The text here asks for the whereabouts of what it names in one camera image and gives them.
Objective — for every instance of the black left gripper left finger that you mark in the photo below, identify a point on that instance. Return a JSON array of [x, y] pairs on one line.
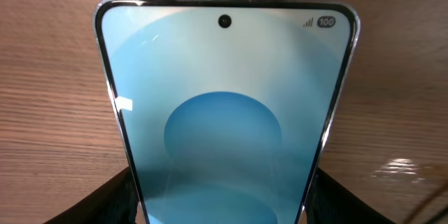
[[115, 202]]

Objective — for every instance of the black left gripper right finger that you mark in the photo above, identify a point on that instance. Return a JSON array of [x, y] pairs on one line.
[[331, 203]]

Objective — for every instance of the Galaxy S25 smartphone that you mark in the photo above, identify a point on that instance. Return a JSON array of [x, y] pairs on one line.
[[224, 106]]

